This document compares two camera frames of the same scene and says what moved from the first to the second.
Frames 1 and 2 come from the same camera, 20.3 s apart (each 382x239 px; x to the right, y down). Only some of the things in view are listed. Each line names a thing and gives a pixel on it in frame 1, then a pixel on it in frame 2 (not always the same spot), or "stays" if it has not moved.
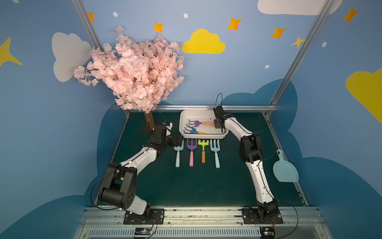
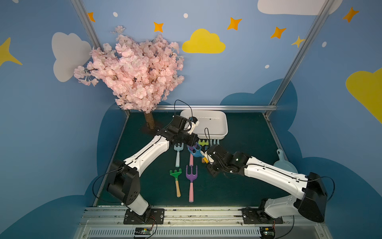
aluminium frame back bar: (225, 107) stays
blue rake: (193, 131) -> (198, 153)
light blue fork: (178, 149) stays
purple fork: (191, 147) stays
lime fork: (203, 144) stays
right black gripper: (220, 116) -> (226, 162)
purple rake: (197, 122) -> (191, 177)
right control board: (267, 232) stays
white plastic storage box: (199, 124) stays
